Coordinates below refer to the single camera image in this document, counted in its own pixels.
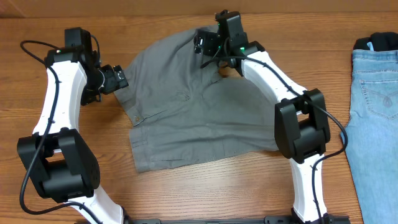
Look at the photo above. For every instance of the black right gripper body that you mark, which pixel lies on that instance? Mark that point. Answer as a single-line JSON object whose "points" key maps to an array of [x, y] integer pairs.
{"points": [[203, 42]]}

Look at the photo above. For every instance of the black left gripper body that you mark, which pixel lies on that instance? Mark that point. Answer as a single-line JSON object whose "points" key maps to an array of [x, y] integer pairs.
{"points": [[111, 83]]}

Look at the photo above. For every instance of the grey cargo shorts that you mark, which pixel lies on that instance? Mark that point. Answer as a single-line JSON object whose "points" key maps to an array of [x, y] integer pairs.
{"points": [[184, 112]]}

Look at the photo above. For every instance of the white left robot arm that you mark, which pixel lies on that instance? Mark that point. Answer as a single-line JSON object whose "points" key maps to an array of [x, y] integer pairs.
{"points": [[61, 170]]}

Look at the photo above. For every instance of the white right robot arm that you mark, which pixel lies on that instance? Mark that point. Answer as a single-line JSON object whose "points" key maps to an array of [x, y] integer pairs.
{"points": [[301, 128]]}

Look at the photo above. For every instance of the black garment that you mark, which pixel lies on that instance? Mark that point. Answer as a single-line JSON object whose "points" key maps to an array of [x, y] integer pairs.
{"points": [[378, 41]]}

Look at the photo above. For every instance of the light blue denim jeans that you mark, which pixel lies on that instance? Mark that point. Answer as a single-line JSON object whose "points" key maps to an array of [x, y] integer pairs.
{"points": [[372, 134]]}

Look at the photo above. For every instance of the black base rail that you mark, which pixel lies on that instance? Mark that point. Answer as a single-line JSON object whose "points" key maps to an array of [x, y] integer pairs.
{"points": [[214, 221]]}

